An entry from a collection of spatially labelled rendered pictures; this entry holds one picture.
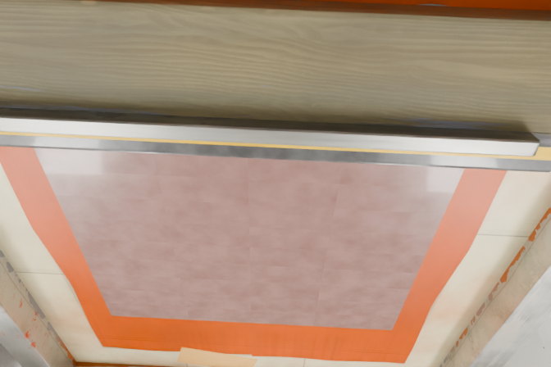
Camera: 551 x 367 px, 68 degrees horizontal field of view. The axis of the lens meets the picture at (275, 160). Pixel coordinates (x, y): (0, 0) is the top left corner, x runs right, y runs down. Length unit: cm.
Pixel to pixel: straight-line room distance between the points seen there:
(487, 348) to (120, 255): 40
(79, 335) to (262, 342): 24
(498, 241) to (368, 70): 25
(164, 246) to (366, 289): 22
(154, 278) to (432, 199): 29
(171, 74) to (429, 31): 14
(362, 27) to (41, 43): 18
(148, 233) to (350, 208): 19
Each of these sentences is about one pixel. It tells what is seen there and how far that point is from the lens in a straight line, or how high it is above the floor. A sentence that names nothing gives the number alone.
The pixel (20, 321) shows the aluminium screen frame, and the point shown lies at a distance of 57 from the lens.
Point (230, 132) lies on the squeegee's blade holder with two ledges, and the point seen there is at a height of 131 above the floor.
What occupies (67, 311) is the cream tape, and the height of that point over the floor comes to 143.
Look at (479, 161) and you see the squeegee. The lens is 30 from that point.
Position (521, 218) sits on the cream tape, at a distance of 42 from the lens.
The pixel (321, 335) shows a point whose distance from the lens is 56.
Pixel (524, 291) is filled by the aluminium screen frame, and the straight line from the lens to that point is 45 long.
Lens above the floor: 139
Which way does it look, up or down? 17 degrees down
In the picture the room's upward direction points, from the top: 177 degrees counter-clockwise
